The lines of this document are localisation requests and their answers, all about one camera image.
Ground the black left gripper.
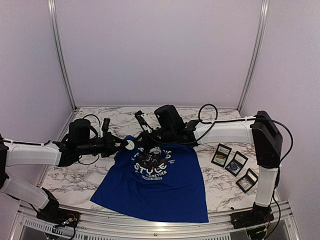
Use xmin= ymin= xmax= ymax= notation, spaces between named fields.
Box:
xmin=77 ymin=131 xmax=128 ymax=158

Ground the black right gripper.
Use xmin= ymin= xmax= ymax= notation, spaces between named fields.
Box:
xmin=133 ymin=126 xmax=175 ymax=151

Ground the blue panda print t-shirt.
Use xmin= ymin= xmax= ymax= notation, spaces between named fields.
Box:
xmin=90 ymin=145 xmax=209 ymax=223

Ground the green round brooch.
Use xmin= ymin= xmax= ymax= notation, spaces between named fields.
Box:
xmin=215 ymin=154 xmax=226 ymax=163

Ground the blue round brooch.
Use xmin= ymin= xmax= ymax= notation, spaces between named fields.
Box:
xmin=229 ymin=163 xmax=238 ymax=171

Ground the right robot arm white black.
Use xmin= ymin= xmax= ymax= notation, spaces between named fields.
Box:
xmin=134 ymin=104 xmax=286 ymax=224

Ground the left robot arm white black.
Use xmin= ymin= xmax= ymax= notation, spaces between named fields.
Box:
xmin=0 ymin=118 xmax=135 ymax=223

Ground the black display box left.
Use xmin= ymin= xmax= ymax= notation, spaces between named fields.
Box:
xmin=211 ymin=143 xmax=232 ymax=168

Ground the black display box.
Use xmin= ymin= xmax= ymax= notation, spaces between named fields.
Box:
xmin=225 ymin=151 xmax=249 ymax=177
xmin=211 ymin=143 xmax=232 ymax=168
xmin=235 ymin=168 xmax=259 ymax=193

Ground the black display box middle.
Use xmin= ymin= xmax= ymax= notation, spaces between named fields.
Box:
xmin=225 ymin=151 xmax=249 ymax=177

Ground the black display box right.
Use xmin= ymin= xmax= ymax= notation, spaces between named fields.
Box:
xmin=235 ymin=168 xmax=259 ymax=193

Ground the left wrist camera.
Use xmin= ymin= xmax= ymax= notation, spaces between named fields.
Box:
xmin=99 ymin=118 xmax=111 ymax=138

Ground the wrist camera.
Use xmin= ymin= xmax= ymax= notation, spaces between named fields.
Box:
xmin=134 ymin=110 xmax=157 ymax=133
xmin=99 ymin=118 xmax=111 ymax=138

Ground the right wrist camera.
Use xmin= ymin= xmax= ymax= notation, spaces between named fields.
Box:
xmin=134 ymin=110 xmax=157 ymax=133

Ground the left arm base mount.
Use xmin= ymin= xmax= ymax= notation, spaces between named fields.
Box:
xmin=36 ymin=202 xmax=80 ymax=228

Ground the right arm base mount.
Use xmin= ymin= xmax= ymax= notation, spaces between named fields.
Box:
xmin=230 ymin=205 xmax=275 ymax=229

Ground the left aluminium corner post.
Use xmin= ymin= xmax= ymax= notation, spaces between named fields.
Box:
xmin=47 ymin=0 xmax=77 ymax=112

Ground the aluminium corner post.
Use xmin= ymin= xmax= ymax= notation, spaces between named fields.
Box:
xmin=237 ymin=0 xmax=270 ymax=114
xmin=47 ymin=0 xmax=77 ymax=112

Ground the right aluminium corner post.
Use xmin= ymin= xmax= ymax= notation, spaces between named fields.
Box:
xmin=237 ymin=0 xmax=270 ymax=114

